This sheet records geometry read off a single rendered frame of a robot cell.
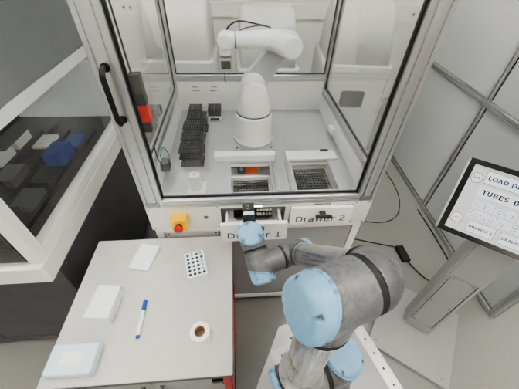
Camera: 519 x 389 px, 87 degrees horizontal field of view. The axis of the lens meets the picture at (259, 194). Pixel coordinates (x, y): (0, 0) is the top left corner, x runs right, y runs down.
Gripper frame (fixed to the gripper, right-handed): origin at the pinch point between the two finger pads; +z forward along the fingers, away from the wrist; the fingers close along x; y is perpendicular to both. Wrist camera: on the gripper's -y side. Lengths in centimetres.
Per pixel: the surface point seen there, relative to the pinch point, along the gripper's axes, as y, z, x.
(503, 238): 8, -13, 96
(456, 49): -135, 77, 163
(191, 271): 16.6, 2.2, -25.8
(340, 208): -8.2, 7.1, 41.0
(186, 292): 24.4, -0.5, -27.1
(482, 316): 62, 75, 152
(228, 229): -0.1, 1.5, -9.9
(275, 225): -1.0, 1.5, 10.3
